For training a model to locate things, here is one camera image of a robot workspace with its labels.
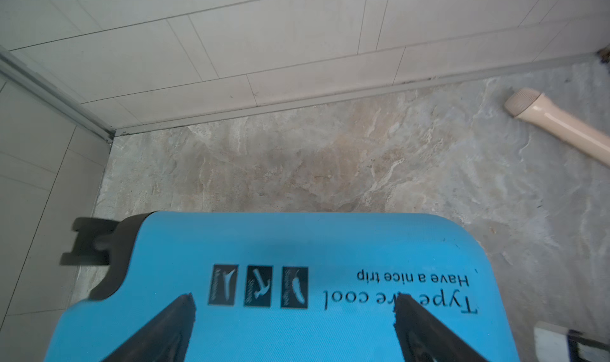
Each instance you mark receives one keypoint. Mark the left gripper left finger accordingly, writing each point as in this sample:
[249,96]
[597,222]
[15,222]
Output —
[164,338]

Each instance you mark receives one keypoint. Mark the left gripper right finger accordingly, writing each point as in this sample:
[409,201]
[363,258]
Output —
[423,337]

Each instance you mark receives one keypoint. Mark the blue hard-shell suitcase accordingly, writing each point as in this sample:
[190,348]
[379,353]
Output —
[281,287]

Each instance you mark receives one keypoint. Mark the small white remote control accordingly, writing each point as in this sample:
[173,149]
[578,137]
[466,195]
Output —
[557,343]

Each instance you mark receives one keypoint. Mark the beige wooden handle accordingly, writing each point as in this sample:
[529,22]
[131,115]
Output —
[537,109]

